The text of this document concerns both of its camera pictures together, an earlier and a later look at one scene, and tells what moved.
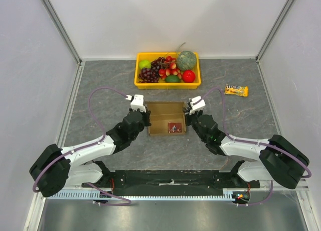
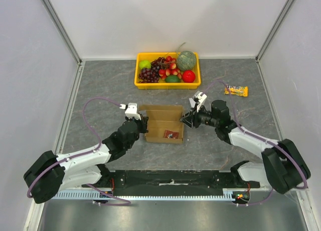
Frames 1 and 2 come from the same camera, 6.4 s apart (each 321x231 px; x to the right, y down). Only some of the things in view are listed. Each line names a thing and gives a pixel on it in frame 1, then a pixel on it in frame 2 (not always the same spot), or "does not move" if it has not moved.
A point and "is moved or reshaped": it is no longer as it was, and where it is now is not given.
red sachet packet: [174, 127] to [172, 134]
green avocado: [172, 79] does not move
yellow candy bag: [234, 90] does not move
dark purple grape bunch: [147, 75] does not move
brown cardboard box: [167, 118] is moved or reshaped
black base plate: [173, 182] does not move
